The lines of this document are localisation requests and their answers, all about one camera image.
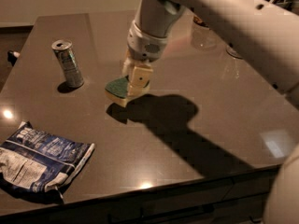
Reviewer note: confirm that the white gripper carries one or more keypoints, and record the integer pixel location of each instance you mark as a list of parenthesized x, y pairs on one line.
[(144, 46)]

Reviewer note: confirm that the green and yellow sponge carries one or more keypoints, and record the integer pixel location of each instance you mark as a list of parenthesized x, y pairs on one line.
[(121, 92)]

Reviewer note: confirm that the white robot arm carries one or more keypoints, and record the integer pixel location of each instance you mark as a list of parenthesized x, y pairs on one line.
[(262, 33)]

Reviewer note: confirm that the silver redbull can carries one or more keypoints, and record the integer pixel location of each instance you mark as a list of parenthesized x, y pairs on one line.
[(63, 50)]

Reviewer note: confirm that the glass jar with black lid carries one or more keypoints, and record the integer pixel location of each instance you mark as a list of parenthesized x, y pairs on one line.
[(197, 21)]

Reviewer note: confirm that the black and white floor object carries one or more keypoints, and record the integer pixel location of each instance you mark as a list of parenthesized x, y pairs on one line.
[(12, 56)]

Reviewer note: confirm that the blue and white snack bag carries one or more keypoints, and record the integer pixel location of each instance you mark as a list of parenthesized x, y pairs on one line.
[(36, 162)]

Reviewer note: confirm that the black drawer handle left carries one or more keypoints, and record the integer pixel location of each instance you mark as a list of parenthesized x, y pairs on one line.
[(125, 215)]

